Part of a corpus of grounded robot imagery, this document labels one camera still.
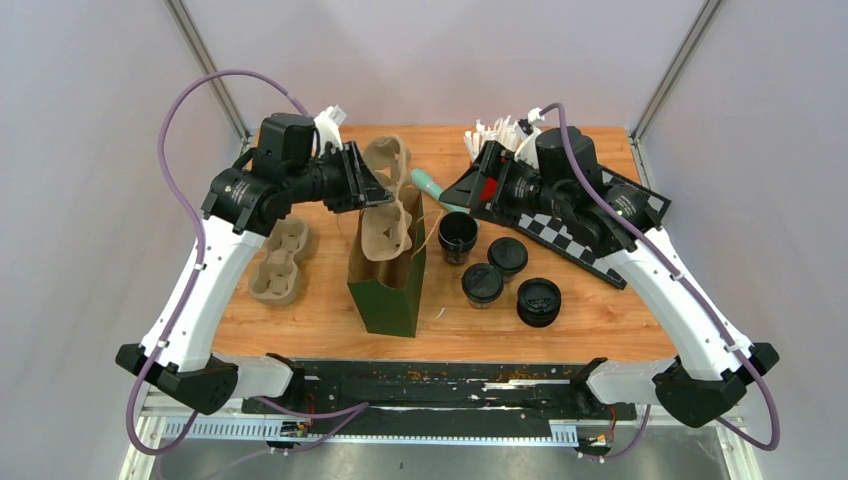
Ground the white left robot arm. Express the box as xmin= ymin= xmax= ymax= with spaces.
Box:
xmin=116 ymin=106 xmax=395 ymax=415

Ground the green paper bag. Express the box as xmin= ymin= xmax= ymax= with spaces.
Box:
xmin=347 ymin=187 xmax=429 ymax=338

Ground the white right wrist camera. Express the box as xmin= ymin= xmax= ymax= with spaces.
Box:
xmin=516 ymin=108 xmax=544 ymax=170

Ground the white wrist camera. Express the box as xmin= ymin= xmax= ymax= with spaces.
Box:
xmin=313 ymin=105 xmax=346 ymax=155
xmin=516 ymin=108 xmax=544 ymax=170

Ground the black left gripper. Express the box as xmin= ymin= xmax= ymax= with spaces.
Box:
xmin=288 ymin=140 xmax=396 ymax=214

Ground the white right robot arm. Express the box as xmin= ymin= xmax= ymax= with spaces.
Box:
xmin=439 ymin=127 xmax=779 ymax=428

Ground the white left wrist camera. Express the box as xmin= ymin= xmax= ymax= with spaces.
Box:
xmin=313 ymin=105 xmax=346 ymax=155

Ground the black white chessboard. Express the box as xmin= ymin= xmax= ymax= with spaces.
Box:
xmin=470 ymin=167 xmax=632 ymax=289

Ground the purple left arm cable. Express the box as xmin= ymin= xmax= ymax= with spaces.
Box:
xmin=125 ymin=69 xmax=313 ymax=457

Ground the grey cardboard cup carrier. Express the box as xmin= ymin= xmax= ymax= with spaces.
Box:
xmin=248 ymin=217 xmax=313 ymax=306

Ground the red cup holder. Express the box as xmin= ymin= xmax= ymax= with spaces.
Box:
xmin=479 ymin=177 xmax=498 ymax=204

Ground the white wrapped straws bundle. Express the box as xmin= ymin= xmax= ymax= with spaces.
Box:
xmin=463 ymin=116 xmax=523 ymax=162

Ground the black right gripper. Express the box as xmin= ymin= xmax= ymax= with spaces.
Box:
xmin=439 ymin=140 xmax=570 ymax=228

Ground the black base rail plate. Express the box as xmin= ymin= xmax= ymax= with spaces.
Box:
xmin=274 ymin=360 xmax=637 ymax=439

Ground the teal handheld massager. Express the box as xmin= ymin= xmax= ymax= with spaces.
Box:
xmin=410 ymin=168 xmax=444 ymax=201

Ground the stack of black cups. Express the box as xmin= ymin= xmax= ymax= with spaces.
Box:
xmin=438 ymin=212 xmax=479 ymax=266

